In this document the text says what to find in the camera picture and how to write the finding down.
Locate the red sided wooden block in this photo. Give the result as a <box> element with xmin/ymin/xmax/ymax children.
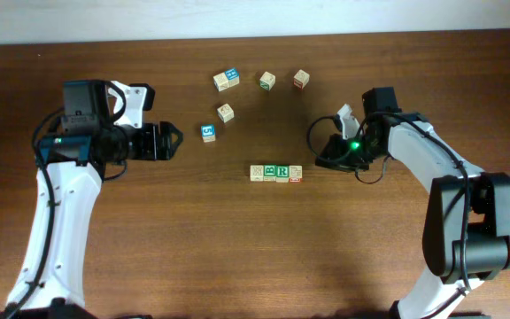
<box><xmin>289</xmin><ymin>165</ymin><xmax>303</xmax><ymax>183</ymax></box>

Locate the green letter B block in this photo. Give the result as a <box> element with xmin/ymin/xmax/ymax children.
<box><xmin>263</xmin><ymin>165</ymin><xmax>277</xmax><ymax>182</ymax></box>

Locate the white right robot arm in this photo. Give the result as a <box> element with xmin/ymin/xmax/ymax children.
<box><xmin>315</xmin><ymin>87</ymin><xmax>510</xmax><ymax>318</ymax></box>

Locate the green sided wooden block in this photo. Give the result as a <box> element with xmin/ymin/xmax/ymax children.
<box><xmin>259</xmin><ymin>72</ymin><xmax>276</xmax><ymax>91</ymax></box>

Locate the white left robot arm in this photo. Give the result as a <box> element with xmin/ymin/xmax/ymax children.
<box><xmin>0</xmin><ymin>80</ymin><xmax>183</xmax><ymax>318</ymax></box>

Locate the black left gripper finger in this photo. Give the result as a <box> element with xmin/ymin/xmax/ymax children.
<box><xmin>160</xmin><ymin>121</ymin><xmax>183</xmax><ymax>142</ymax></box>
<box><xmin>160</xmin><ymin>140</ymin><xmax>182</xmax><ymax>160</ymax></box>

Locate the baseball picture wooden block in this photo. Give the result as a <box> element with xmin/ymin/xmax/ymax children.
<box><xmin>217</xmin><ymin>104</ymin><xmax>235</xmax><ymax>123</ymax></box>

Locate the blue top wooden block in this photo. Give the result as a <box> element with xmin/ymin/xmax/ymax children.
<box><xmin>224</xmin><ymin>67</ymin><xmax>240</xmax><ymax>88</ymax></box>

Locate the blue number five block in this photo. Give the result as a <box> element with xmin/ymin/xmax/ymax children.
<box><xmin>201</xmin><ymin>124</ymin><xmax>216</xmax><ymax>143</ymax></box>

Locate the red sided far block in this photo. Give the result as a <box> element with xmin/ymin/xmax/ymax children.
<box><xmin>293</xmin><ymin>69</ymin><xmax>310</xmax><ymax>89</ymax></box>

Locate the wooden letter M block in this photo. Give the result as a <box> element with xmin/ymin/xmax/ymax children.
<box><xmin>250</xmin><ymin>165</ymin><xmax>264</xmax><ymax>182</ymax></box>

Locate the plain wooden block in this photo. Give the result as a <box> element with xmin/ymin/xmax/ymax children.
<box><xmin>213</xmin><ymin>73</ymin><xmax>229</xmax><ymax>91</ymax></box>

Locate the green letter R block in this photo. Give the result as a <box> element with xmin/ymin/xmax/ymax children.
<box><xmin>275</xmin><ymin>165</ymin><xmax>290</xmax><ymax>183</ymax></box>

